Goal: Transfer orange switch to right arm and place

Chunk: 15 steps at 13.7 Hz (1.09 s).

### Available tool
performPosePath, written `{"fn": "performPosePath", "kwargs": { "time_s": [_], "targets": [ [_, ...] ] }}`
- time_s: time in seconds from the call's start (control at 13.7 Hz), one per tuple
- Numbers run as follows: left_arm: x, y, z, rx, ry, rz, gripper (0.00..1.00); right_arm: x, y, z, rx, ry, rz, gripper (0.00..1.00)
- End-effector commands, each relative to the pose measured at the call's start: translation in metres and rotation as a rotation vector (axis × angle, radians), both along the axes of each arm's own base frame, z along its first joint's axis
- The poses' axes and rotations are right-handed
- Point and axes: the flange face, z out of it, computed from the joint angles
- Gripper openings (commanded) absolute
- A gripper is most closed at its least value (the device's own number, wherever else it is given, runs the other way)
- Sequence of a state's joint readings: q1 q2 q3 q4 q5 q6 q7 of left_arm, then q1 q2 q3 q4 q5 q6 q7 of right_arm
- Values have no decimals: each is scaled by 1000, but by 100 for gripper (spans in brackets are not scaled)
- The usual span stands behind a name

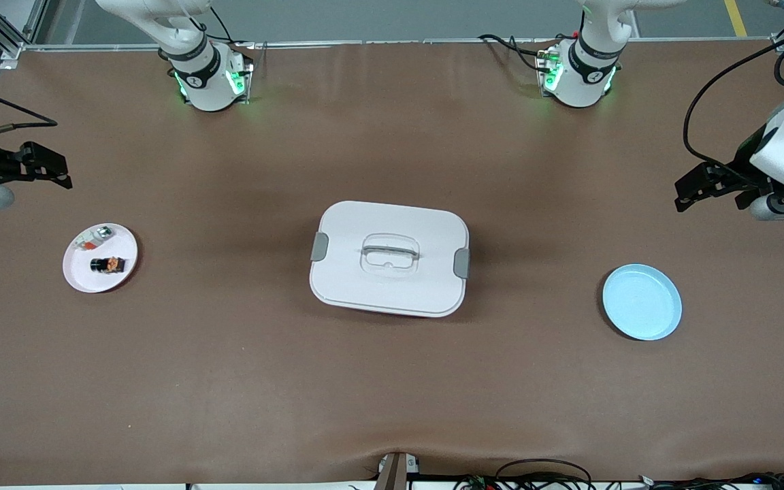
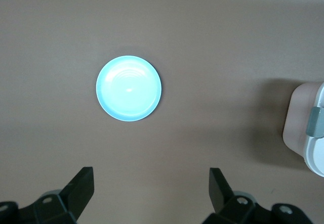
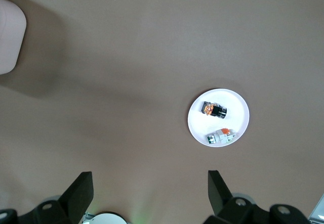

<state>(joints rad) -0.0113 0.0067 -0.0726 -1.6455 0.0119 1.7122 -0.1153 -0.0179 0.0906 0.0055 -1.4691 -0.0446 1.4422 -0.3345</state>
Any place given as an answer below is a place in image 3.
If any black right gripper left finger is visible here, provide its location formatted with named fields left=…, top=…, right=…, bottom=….
left=0, top=171, right=94, bottom=224

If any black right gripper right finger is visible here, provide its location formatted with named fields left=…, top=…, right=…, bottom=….
left=204, top=170, right=311, bottom=224

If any black orange switch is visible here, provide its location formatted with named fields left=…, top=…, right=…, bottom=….
left=201, top=101, right=228, bottom=120

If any small white orange object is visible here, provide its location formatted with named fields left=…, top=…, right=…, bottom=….
left=205, top=128, right=236, bottom=146

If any pale pink round plate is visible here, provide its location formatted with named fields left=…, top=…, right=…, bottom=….
left=187, top=88, right=250, bottom=148

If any brown table mat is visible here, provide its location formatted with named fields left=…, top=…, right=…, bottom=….
left=0, top=0, right=324, bottom=224

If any pink box with white lid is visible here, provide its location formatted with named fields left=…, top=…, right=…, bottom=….
left=0, top=0, right=27, bottom=75

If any aluminium corner frame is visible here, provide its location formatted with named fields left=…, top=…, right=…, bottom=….
left=307, top=193, right=324, bottom=224

